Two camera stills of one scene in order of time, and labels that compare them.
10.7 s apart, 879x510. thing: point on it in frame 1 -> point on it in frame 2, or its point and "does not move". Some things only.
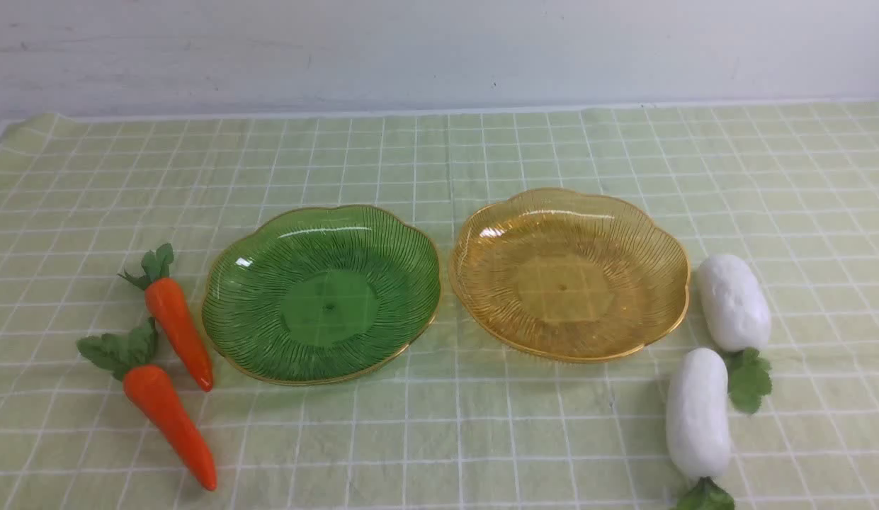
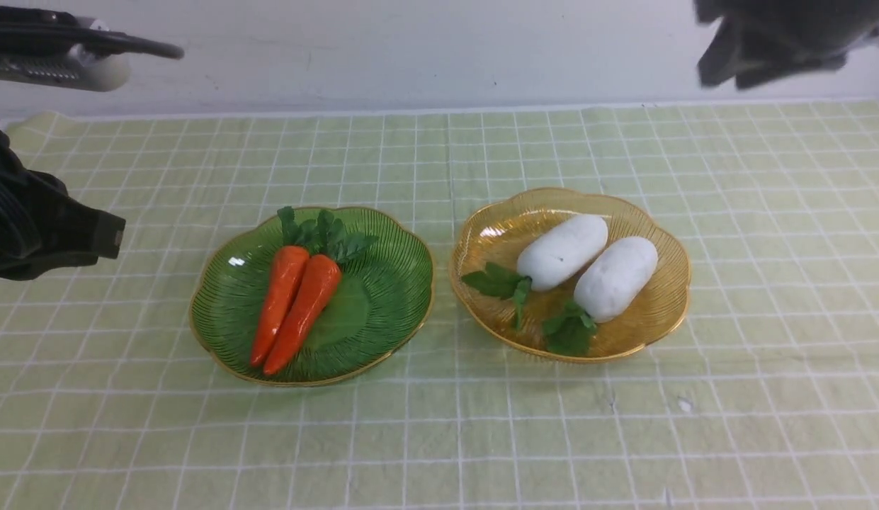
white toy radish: (734, 316) -> (557, 246)
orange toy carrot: (168, 310) -> (285, 284)
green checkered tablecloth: (800, 190) does not move
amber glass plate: (565, 275) does not move
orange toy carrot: (128, 355) -> (316, 295)
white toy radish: (698, 426) -> (605, 287)
